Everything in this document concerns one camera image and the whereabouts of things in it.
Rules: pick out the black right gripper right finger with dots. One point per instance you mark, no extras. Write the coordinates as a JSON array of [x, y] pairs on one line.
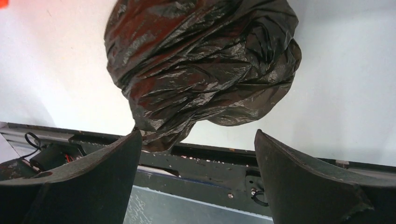
[[302, 189]]

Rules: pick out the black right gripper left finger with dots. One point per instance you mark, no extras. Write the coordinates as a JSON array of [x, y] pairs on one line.
[[92, 190]]

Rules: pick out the black plastic trash bag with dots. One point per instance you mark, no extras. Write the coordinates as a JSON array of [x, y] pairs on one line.
[[178, 62]]

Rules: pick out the orange plastic trash bin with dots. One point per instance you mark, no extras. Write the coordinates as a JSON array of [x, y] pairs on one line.
[[4, 3]]

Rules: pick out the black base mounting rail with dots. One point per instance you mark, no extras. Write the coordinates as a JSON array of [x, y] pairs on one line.
[[220, 176]]

